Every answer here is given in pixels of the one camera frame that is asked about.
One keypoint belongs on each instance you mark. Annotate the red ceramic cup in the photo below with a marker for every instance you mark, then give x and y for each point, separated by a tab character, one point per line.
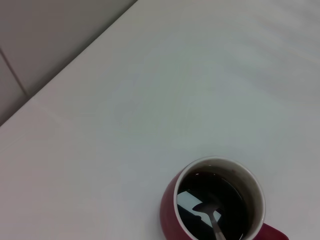
172	210

